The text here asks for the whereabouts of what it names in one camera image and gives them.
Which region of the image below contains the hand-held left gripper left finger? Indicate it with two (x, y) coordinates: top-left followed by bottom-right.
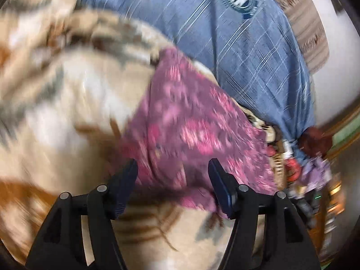
(25, 159), (139, 270)

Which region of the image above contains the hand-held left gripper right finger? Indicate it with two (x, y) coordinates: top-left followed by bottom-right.
(208, 158), (321, 270)

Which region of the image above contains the purple floral shirt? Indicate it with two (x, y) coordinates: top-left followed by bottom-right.
(119, 47), (279, 220)

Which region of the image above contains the lilac floral cloth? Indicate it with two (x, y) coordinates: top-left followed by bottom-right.
(297, 157), (334, 193)

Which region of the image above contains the dark red cloth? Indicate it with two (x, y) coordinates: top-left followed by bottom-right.
(299, 126), (334, 158)

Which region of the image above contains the beige leaf print blanket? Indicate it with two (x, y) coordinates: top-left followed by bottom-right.
(0, 0), (284, 270)

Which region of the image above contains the blue checked quilt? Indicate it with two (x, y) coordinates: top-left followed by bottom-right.
(80, 0), (317, 169)

